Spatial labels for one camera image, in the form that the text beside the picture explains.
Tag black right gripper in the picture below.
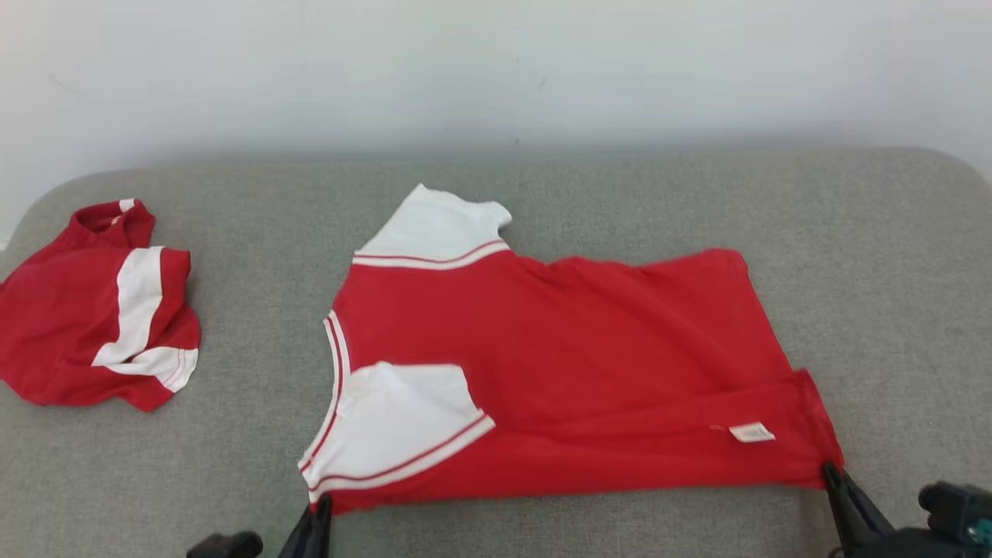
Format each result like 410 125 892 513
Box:
821 461 992 558

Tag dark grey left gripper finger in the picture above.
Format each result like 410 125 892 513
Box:
277 504 320 558
316 494 334 558

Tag red white t-shirt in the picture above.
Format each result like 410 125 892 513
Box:
298 184 846 516

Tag red white shorts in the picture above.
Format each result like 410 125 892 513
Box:
0 199 201 412

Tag grey fabric sofa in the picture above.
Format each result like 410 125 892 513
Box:
0 147 992 558

